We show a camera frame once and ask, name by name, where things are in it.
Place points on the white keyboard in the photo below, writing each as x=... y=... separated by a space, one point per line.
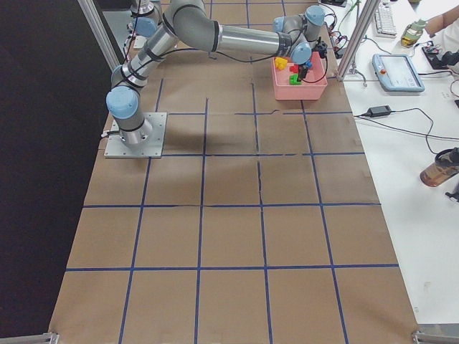
x=383 y=19

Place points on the yellow toy block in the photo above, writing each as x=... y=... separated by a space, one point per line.
x=280 y=63

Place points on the red toy block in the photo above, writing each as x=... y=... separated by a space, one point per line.
x=294 y=68

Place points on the black power adapter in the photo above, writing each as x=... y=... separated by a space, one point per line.
x=378 y=111

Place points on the teach pendant tablet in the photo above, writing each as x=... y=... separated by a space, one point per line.
x=396 y=73

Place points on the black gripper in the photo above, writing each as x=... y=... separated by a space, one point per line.
x=303 y=72

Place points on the green tea bottle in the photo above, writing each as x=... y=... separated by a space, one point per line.
x=413 y=32

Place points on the green toy block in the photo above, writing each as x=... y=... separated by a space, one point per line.
x=294 y=79

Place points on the amber drink bottle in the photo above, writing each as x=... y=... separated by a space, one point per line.
x=444 y=167

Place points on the pink plastic box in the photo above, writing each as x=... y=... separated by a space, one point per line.
x=288 y=86

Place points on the aluminium frame post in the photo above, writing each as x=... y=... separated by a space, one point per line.
x=362 y=23

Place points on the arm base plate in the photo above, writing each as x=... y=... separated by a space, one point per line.
x=146 y=142

